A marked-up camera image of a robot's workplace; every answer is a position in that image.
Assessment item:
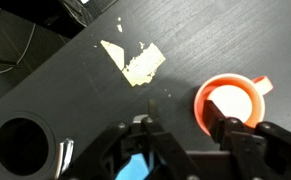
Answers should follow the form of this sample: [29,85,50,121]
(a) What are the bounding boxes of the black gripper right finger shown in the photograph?
[203,100,228,144]

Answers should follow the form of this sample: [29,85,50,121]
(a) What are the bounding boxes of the small red toy cup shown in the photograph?
[193,73,273,136]

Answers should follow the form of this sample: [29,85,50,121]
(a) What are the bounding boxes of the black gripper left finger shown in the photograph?
[148,99,158,119]

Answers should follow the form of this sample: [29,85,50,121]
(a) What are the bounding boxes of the blue round plate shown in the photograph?
[114,151,168,180]

